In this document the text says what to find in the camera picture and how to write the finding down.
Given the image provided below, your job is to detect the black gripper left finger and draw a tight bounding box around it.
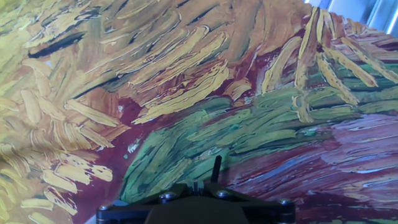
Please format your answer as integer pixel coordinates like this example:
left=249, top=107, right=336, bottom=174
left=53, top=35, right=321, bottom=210
left=95, top=182, right=197, bottom=224

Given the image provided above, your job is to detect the painted wheat field cloth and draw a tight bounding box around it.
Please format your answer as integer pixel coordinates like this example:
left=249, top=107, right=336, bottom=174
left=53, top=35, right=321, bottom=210
left=0, top=0, right=398, bottom=224

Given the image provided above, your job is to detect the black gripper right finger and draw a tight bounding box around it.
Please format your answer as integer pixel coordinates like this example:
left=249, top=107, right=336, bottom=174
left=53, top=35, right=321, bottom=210
left=196, top=182, right=296, bottom=224

